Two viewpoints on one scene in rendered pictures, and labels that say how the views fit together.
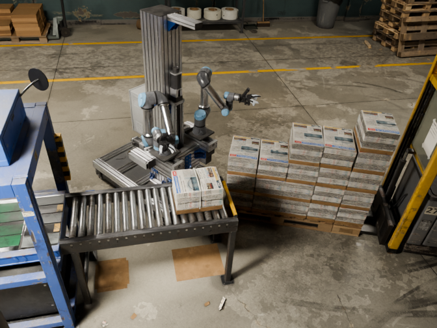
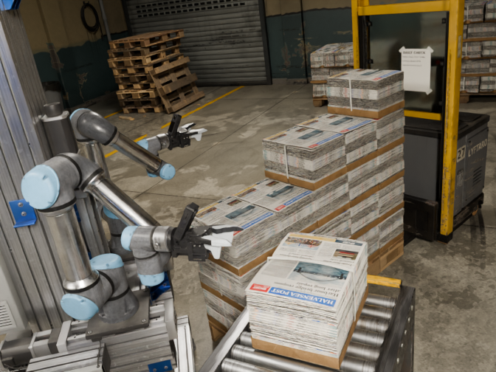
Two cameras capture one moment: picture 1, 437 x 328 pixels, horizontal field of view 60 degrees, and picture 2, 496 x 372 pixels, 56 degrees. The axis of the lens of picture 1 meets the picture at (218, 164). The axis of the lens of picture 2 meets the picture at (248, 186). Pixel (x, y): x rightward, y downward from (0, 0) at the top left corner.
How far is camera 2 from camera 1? 2.22 m
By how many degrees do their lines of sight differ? 41
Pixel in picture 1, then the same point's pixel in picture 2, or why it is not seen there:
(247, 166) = (266, 238)
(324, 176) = (354, 184)
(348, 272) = (460, 291)
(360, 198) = (393, 193)
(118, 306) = not seen: outside the picture
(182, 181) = (297, 285)
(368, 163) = (389, 132)
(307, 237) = not seen: hidden behind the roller
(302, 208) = not seen: hidden behind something
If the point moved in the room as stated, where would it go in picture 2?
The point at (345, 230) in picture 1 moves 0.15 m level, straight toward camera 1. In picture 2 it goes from (391, 254) to (406, 264)
